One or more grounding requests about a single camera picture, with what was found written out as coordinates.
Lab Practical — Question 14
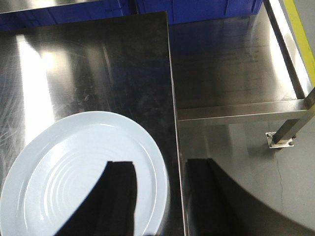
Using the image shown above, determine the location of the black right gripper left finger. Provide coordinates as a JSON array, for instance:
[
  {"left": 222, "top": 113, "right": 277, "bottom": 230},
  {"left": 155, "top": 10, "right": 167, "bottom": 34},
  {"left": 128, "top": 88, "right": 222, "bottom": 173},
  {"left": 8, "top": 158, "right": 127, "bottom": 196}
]
[{"left": 56, "top": 161, "right": 137, "bottom": 236}]

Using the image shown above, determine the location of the blue bin lower far left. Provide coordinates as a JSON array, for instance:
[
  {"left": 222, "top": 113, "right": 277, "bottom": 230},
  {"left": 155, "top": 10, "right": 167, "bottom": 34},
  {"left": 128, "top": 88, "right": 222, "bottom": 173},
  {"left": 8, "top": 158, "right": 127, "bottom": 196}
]
[{"left": 0, "top": 0, "right": 136, "bottom": 26}]

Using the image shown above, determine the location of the blue bin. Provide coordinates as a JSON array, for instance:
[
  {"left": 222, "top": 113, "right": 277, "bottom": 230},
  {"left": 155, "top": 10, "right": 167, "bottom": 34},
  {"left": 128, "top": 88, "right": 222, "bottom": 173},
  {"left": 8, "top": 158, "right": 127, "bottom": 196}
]
[
  {"left": 0, "top": 0, "right": 136, "bottom": 26},
  {"left": 136, "top": 0, "right": 263, "bottom": 25}
]

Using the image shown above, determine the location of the blue bin lower far middle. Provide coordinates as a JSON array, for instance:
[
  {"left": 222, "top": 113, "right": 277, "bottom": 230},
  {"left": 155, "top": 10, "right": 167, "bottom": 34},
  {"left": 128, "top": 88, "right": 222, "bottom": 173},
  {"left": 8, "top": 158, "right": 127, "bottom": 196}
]
[{"left": 136, "top": 0, "right": 263, "bottom": 25}]

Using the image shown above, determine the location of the light blue plate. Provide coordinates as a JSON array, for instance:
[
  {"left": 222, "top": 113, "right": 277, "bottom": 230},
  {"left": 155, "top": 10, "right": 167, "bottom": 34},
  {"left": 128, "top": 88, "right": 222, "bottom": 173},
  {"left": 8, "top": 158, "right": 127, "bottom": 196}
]
[{"left": 0, "top": 111, "right": 168, "bottom": 236}]

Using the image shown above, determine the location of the steel leg with foot plate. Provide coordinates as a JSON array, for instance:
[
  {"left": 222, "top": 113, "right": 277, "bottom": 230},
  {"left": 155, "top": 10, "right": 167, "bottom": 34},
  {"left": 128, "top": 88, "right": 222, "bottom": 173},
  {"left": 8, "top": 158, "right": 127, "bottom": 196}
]
[{"left": 265, "top": 88, "right": 315, "bottom": 149}]

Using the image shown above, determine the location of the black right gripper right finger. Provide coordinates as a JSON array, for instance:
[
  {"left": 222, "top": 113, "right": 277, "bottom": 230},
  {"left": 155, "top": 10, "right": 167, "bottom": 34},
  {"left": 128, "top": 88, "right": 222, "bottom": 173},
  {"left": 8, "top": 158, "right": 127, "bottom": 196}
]
[{"left": 187, "top": 159, "right": 315, "bottom": 236}]

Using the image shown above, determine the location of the steel lower shelf frame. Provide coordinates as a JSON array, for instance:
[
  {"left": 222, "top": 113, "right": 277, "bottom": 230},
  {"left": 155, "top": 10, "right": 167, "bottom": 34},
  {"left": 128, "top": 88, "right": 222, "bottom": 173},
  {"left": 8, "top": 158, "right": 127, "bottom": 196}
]
[{"left": 169, "top": 0, "right": 314, "bottom": 124}]

